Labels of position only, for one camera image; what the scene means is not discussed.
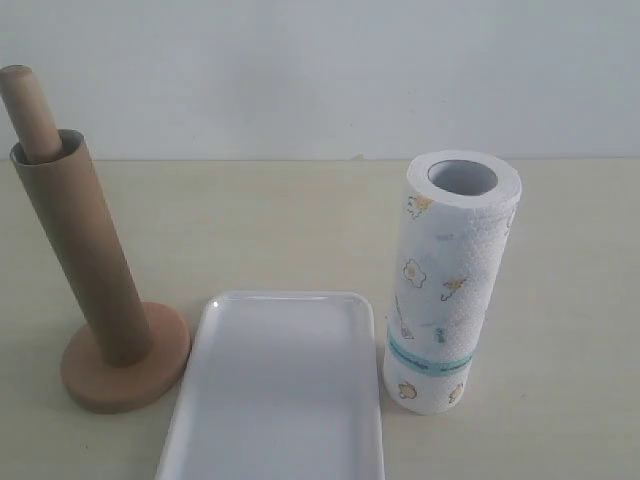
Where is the printed paper towel roll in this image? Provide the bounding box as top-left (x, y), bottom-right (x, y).
top-left (383, 150), bottom-right (522, 415)

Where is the brown cardboard tube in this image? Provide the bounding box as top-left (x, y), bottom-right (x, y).
top-left (10, 130), bottom-right (151, 367)

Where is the white rectangular tray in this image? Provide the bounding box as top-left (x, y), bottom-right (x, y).
top-left (156, 291), bottom-right (385, 479)

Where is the wooden paper towel holder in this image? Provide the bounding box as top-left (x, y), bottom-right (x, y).
top-left (1, 65), bottom-right (191, 413)

